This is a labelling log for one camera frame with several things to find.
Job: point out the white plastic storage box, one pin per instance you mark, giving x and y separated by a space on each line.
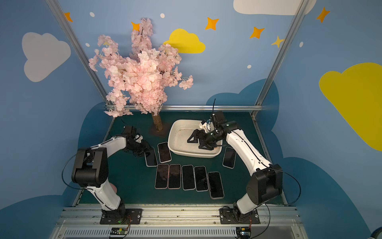
180 132

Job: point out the circuit board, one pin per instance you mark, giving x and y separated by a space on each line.
243 233
118 232

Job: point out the right circuit board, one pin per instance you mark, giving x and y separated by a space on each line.
243 233

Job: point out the phone grey case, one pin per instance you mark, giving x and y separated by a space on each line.
150 158

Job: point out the phone cream case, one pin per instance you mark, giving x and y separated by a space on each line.
164 153

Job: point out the phone salmon case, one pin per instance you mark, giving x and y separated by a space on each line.
229 158

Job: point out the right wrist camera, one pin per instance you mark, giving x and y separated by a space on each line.
205 126

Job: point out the phone rose case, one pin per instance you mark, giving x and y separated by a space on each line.
162 174

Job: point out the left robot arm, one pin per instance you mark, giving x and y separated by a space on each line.
90 170

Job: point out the pink spray bottle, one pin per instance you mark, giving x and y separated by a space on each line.
114 187

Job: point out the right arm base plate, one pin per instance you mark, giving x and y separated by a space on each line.
233 216

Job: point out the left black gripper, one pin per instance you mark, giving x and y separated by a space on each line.
142 146

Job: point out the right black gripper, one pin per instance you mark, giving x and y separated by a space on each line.
203 139

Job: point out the phone white case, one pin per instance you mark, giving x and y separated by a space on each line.
201 180

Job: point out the pink cherry blossom tree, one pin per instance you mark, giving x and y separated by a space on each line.
141 78

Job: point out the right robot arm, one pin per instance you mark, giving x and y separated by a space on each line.
266 182

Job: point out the phone light pink case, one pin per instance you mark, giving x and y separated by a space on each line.
216 186

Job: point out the left circuit board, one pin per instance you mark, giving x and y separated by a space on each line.
118 232

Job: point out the phone coral case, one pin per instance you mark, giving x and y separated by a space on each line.
174 179

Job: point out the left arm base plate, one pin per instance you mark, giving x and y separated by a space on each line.
128 216

